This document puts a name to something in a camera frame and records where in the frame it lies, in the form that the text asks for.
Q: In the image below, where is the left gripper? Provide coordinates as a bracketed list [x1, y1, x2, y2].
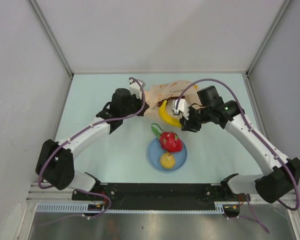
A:
[120, 91, 149, 118]

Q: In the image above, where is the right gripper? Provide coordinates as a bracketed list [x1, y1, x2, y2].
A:
[179, 105, 211, 133]

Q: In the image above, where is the yellow fake banana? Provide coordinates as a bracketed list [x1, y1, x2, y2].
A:
[158, 99, 182, 128]

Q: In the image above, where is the red fake dragon fruit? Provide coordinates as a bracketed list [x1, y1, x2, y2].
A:
[150, 123, 183, 153]

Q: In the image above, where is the translucent orange plastic bag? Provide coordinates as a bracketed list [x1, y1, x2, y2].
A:
[144, 80, 191, 122]

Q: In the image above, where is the yellow fake pear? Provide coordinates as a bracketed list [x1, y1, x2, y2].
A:
[159, 152, 176, 169]

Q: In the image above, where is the blue plastic plate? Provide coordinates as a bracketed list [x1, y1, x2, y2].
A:
[146, 138, 188, 172]

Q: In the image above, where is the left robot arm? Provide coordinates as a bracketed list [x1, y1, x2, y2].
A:
[35, 88, 147, 200]

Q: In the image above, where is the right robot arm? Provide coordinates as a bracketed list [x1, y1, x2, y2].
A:
[173, 85, 300, 203]

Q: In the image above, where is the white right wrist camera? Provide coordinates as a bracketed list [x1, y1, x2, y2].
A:
[171, 98, 189, 120]

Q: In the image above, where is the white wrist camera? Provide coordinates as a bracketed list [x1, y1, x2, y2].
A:
[171, 98, 189, 120]
[128, 77, 146, 100]

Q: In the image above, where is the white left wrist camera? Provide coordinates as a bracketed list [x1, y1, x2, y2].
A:
[128, 77, 146, 100]

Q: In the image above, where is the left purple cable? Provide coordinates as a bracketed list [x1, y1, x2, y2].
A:
[37, 76, 147, 221]

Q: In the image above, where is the purple cable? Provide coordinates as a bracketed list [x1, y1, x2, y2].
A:
[173, 78, 300, 235]
[37, 76, 147, 221]

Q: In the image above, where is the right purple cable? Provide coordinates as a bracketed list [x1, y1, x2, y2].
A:
[173, 78, 300, 235]

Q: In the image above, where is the white slotted cable duct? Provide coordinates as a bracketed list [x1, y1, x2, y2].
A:
[36, 201, 227, 215]

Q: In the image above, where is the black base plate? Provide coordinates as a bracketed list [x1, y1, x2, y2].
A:
[72, 182, 251, 210]

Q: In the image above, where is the aluminium frame rail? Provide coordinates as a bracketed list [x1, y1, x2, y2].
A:
[26, 182, 77, 203]

